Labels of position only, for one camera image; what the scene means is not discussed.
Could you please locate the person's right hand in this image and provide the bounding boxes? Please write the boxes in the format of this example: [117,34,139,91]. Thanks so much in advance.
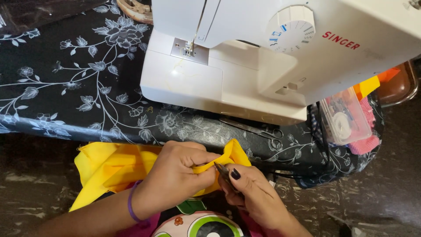
[218,164,290,230]

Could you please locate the person's left hand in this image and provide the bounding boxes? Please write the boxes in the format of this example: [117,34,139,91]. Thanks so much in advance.
[133,140,221,220]

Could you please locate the small thread snips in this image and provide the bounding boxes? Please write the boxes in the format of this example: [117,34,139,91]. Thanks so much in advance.
[214,162,241,193]

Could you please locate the purple wristband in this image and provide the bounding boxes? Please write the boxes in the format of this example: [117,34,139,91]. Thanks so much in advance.
[128,180,150,228]

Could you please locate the person's printed shirt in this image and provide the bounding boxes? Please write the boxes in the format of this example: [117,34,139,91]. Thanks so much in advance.
[117,191,267,237]

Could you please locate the metal scissors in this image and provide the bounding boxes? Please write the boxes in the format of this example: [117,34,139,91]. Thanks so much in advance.
[219,118,284,150]

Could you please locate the blue checked fabric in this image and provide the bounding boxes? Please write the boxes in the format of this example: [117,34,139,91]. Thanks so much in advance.
[309,105,339,147]

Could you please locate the clear plastic accessory box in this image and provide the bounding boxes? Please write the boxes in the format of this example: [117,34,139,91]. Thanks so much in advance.
[320,86,372,145]

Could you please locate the black floral tablecloth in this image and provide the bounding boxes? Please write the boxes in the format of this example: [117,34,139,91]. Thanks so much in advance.
[0,0,385,189]

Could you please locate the pink checked fabric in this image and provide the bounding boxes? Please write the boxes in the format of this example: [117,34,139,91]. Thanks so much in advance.
[348,96,380,155]

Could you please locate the white sewing machine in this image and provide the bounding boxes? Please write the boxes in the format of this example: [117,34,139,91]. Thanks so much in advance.
[140,0,421,126]

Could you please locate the yellow and orange fabric pieces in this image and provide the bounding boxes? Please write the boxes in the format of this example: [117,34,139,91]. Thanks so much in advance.
[353,67,401,101]

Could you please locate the wooden embroidery hoop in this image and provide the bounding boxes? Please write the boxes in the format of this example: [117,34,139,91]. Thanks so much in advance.
[116,0,154,25]

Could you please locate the brown chair seat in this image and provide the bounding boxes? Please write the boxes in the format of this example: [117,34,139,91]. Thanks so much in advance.
[375,60,419,108]

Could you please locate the clear plastic bag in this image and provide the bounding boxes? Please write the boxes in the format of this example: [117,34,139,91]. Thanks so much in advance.
[0,0,109,36]

